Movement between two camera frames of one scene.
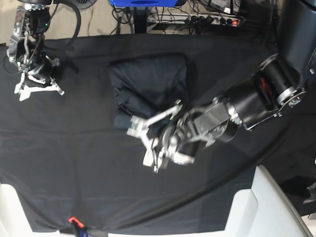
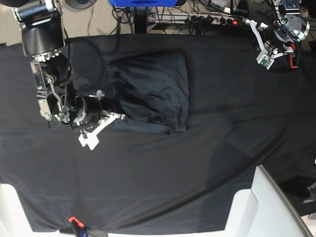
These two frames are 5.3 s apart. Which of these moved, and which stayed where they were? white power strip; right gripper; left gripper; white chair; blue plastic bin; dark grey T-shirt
Moved: right gripper; left gripper; dark grey T-shirt
Stayed: white chair; white power strip; blue plastic bin
